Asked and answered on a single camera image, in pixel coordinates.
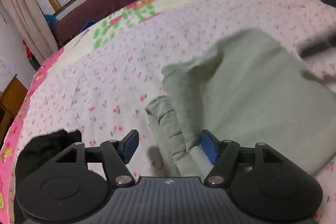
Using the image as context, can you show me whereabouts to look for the light green pants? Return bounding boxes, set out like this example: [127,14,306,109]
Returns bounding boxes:
[145,29,335,177]

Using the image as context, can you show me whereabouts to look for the white cherry print sheet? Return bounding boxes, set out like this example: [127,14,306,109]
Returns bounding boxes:
[9,0,335,223]

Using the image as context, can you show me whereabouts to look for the black folded garment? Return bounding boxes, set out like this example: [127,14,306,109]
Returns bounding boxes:
[15,129,82,186]

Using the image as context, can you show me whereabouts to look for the wooden desk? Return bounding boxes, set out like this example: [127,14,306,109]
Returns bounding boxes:
[0,75,28,147]

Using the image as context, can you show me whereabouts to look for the dark red sofa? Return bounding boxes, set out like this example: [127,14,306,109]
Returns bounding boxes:
[55,0,138,43]

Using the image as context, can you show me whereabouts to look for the blue cloth on sofa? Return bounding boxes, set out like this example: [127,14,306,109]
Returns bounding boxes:
[43,14,97,32]

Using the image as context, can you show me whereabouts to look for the beige left curtain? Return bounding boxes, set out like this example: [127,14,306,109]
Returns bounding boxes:
[1,0,58,64]

